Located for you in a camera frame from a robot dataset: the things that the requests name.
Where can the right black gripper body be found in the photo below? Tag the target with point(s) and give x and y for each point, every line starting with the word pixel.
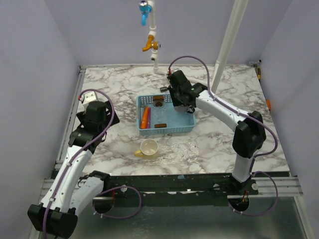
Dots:
pixel 175 95

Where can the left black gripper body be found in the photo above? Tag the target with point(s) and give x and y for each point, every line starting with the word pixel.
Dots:
pixel 108 117

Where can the clear tray with brown ends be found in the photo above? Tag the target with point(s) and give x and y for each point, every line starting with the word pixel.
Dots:
pixel 159 112

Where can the light blue plastic basket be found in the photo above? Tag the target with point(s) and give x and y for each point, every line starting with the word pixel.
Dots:
pixel 176 122

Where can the yellow ceramic mug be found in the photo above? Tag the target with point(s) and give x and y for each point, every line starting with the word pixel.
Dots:
pixel 148 149

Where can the purple plastic cup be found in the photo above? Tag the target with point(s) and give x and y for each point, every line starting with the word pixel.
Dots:
pixel 185 109

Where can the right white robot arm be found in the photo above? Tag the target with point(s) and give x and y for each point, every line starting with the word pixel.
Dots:
pixel 249 134

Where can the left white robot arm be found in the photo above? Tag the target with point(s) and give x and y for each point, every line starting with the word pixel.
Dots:
pixel 58 211

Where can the orange toothpaste tube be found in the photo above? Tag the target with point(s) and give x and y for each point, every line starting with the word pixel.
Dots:
pixel 144 120

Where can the black tee valve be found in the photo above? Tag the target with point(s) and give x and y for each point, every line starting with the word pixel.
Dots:
pixel 164 89

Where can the white vertical pipe with fittings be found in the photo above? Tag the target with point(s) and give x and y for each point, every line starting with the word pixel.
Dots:
pixel 153 32

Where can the white horizontal pipe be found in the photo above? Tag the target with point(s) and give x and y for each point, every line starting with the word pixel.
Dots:
pixel 191 79

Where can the orange brass tap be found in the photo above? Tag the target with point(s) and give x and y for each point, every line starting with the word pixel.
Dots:
pixel 151 44

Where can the yellow tool in corner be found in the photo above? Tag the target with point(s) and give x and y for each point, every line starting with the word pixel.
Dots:
pixel 256 66

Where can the blue tap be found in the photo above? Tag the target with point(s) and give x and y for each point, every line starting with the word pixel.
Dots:
pixel 145 9

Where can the white diagonal pole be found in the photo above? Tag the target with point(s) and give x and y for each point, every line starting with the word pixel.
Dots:
pixel 233 25

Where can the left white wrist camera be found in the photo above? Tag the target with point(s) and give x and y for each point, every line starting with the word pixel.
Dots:
pixel 87 98

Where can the orange clip on wall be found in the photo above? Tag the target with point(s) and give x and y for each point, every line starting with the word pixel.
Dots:
pixel 268 104

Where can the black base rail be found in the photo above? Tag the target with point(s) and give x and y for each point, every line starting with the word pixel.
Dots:
pixel 165 190

